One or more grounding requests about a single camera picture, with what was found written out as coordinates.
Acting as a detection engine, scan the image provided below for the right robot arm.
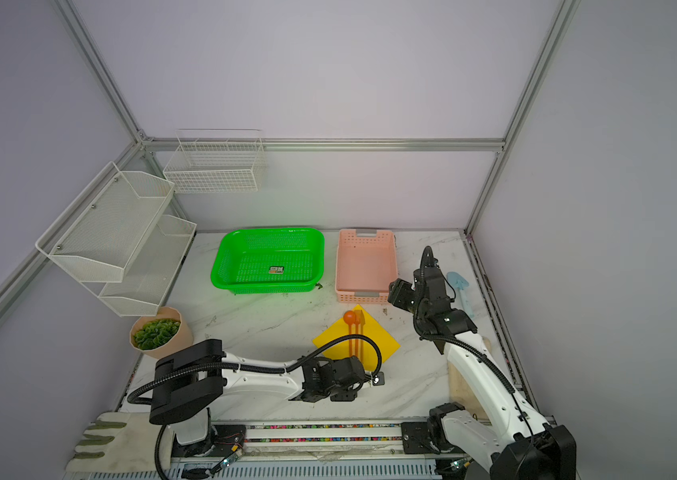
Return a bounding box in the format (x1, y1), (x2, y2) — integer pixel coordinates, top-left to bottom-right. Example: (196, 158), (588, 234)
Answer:
(388, 266), (577, 479)

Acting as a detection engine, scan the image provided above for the light blue garden trowel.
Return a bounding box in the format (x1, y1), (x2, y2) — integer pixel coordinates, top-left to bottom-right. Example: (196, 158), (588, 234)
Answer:
(445, 271), (474, 319)

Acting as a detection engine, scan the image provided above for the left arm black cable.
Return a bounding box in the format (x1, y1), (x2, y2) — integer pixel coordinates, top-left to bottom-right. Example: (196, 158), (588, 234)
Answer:
(126, 333), (384, 480)

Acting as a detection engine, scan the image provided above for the green plastic basket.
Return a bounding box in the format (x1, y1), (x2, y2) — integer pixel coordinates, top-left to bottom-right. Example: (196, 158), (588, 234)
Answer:
(210, 227), (326, 294)

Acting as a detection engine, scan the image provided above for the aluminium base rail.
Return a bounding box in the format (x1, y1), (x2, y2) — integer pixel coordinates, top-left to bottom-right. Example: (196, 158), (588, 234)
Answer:
(66, 420), (474, 479)

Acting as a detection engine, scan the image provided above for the beige work glove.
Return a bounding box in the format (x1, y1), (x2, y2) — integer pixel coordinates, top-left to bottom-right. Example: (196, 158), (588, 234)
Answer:
(447, 360), (490, 424)

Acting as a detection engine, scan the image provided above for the green-striped white glove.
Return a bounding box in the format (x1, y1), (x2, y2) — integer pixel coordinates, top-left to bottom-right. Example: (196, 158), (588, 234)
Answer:
(66, 412), (160, 474)

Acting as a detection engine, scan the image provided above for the orange plastic spoon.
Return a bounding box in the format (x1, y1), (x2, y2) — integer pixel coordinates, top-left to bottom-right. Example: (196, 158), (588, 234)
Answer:
(342, 309), (364, 361)

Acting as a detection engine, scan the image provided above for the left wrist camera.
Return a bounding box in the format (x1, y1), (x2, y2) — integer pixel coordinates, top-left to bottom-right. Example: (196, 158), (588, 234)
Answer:
(370, 372), (385, 387)

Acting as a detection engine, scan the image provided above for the potted green succulent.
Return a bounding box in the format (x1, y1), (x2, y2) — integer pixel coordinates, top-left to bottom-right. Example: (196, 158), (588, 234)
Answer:
(130, 307), (194, 359)

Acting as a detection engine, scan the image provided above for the yellow paper napkin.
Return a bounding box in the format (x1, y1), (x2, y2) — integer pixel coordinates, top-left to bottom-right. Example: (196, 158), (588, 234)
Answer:
(312, 304), (400, 371)

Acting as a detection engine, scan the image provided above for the white wire basket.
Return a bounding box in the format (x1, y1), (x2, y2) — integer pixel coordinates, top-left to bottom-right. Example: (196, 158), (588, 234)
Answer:
(164, 129), (268, 194)

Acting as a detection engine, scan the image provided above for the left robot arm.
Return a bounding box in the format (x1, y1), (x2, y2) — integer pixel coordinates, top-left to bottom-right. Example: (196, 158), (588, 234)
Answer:
(126, 334), (383, 456)

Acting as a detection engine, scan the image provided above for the pink plastic basket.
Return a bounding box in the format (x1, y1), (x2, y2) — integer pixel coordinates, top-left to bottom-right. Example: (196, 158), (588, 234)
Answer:
(336, 229), (398, 304)

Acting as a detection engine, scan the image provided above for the white mesh two-tier shelf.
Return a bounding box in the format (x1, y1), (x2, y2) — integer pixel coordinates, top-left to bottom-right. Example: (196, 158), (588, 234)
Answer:
(36, 163), (196, 317)

